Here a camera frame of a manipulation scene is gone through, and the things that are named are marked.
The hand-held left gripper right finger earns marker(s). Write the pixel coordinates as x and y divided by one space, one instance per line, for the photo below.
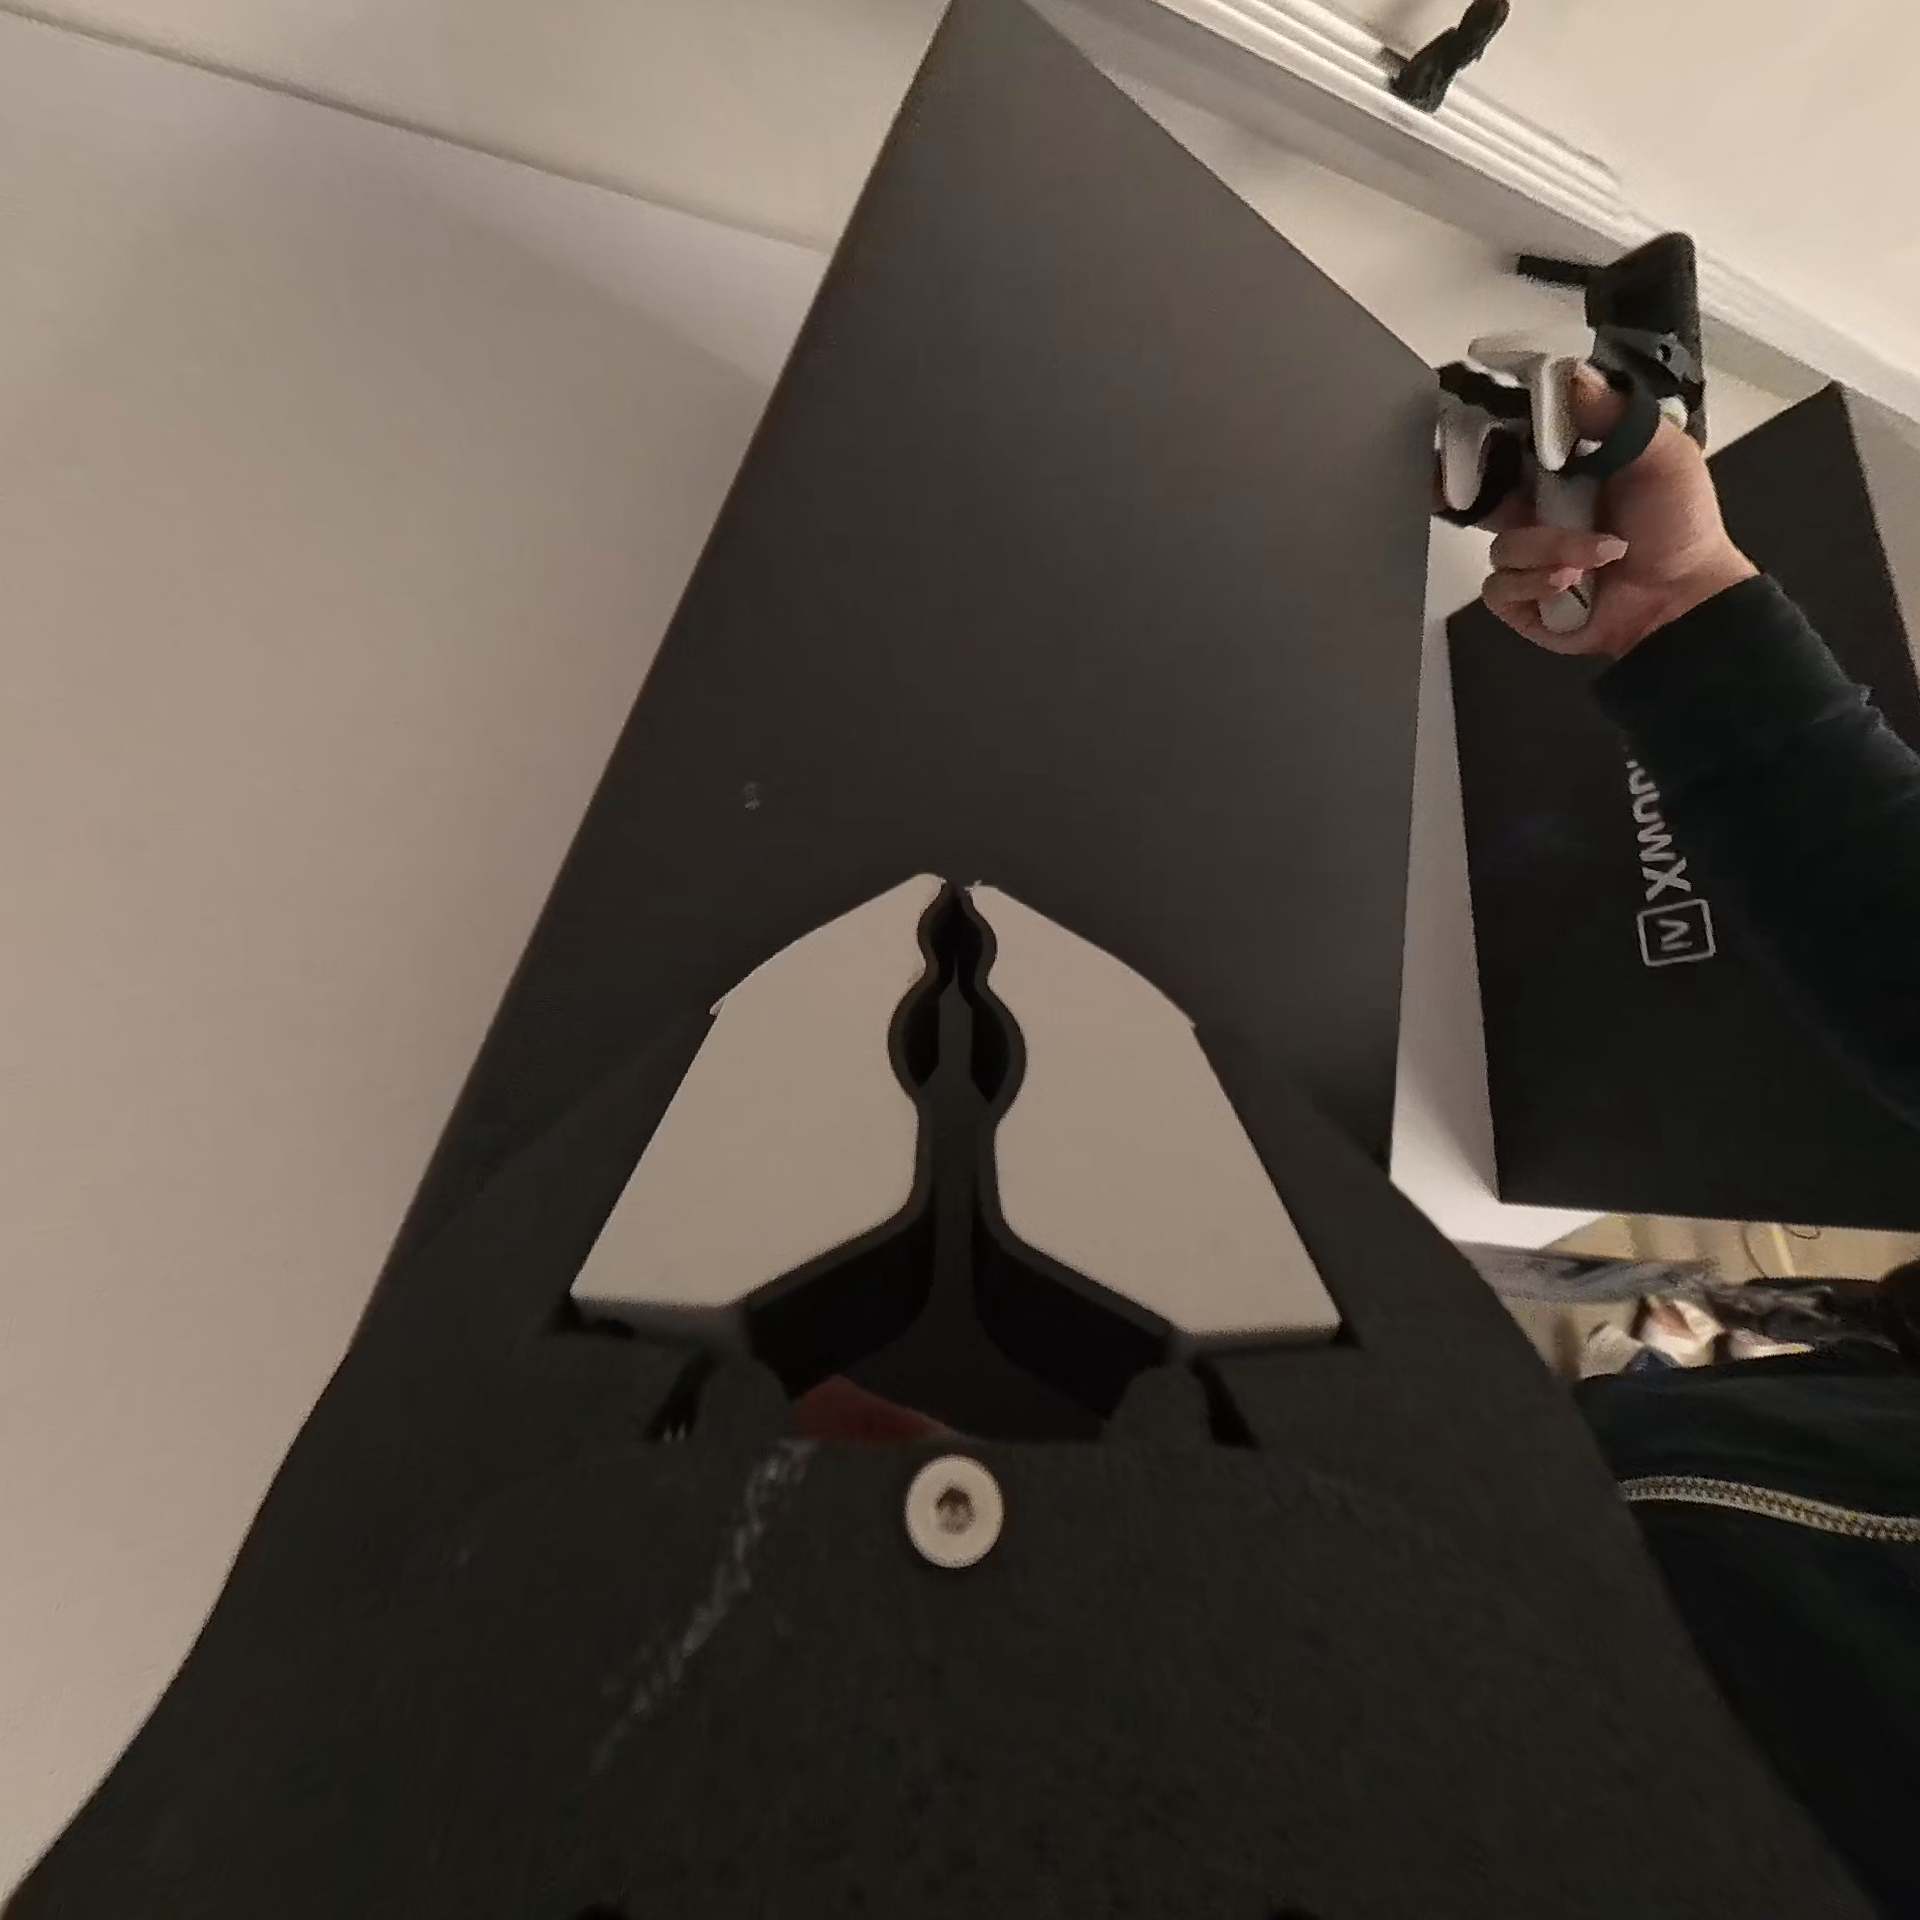
1142 1155

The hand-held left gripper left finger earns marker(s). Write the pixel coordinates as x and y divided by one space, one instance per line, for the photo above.
780 1110

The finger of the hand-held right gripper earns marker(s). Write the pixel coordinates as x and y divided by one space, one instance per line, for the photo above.
1469 458
1517 363

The plain black box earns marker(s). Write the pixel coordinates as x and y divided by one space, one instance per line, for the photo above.
1049 600

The person's right forearm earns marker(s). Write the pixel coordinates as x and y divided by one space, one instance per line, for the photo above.
1785 839

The person's right hand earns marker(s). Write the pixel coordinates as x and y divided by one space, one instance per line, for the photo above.
1664 556

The white ridged moulding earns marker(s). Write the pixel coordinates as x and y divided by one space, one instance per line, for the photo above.
1575 136

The black box with white print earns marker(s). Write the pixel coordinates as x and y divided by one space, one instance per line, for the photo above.
1547 900

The printed paper sheet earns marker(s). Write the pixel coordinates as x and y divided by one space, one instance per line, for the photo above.
1589 1275

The person's dark jacket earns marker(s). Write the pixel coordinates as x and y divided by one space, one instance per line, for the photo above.
1769 1622

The black wall hook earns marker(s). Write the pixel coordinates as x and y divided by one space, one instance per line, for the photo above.
1447 52

